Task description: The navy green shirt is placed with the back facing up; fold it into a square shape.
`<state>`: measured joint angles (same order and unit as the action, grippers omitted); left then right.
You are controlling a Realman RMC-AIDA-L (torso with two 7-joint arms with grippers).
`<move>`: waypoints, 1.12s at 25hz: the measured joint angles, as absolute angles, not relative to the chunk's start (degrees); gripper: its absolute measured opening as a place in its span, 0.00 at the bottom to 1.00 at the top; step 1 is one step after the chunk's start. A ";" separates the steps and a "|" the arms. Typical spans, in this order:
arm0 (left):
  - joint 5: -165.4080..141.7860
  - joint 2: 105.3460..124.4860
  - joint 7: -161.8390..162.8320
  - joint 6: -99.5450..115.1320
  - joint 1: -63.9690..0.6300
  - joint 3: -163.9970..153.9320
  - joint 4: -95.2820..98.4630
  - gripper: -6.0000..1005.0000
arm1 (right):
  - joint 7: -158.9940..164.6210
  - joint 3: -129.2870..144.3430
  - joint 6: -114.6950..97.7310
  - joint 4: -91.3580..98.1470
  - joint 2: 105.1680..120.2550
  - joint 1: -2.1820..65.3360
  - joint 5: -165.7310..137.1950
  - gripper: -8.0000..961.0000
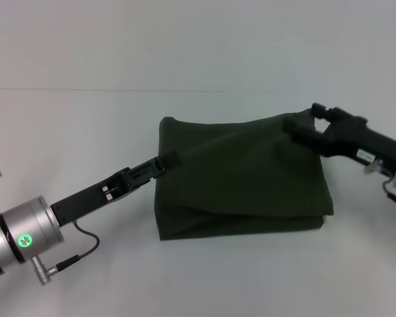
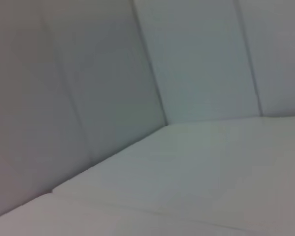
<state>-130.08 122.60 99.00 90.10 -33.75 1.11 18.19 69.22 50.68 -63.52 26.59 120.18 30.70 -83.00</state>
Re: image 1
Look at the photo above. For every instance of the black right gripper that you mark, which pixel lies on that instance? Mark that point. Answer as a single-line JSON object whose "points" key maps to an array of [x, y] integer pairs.
{"points": [[359, 138]]}

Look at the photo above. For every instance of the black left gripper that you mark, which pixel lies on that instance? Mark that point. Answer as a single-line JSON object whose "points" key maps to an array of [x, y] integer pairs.
{"points": [[92, 198]]}

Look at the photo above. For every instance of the dark green shirt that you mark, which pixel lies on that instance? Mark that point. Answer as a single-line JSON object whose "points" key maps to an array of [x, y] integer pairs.
{"points": [[237, 185]]}

